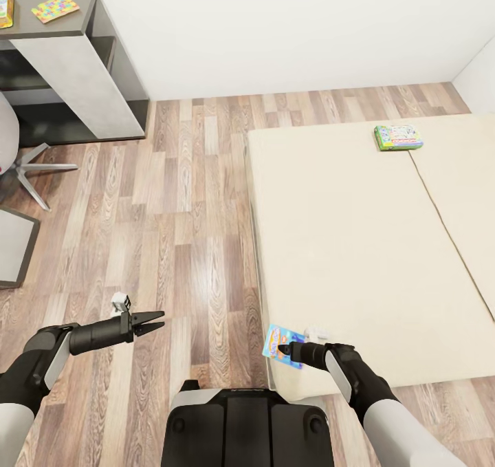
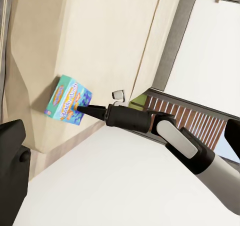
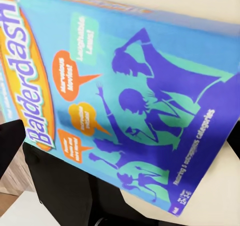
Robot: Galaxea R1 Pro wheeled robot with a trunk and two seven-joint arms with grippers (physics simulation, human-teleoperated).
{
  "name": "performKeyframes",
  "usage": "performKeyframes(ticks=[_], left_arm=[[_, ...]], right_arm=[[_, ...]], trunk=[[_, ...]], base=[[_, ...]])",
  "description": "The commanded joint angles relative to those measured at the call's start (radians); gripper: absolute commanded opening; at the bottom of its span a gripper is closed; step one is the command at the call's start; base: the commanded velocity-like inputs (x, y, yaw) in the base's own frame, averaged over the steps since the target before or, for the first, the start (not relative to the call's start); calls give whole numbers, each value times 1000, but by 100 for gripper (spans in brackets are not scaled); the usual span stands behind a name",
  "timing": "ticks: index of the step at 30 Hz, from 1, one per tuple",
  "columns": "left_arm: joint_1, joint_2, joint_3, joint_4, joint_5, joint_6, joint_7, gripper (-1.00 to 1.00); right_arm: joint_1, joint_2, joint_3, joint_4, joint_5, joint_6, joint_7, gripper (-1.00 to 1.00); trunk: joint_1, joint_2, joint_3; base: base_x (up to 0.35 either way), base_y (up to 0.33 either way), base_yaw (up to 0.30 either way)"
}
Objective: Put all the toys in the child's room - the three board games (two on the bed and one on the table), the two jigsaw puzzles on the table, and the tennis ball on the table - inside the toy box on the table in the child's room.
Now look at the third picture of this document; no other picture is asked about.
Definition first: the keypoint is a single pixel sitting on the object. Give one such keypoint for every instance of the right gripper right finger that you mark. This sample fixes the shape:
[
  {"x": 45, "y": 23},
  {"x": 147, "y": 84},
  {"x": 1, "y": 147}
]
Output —
[{"x": 234, "y": 139}]

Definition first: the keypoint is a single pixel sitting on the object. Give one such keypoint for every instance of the board game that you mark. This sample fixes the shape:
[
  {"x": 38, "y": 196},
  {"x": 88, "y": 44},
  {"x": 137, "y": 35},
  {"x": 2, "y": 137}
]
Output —
[{"x": 141, "y": 98}]

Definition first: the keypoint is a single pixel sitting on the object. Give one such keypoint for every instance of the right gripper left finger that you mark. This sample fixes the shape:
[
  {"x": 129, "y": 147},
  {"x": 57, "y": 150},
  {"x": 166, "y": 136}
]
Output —
[{"x": 12, "y": 136}]

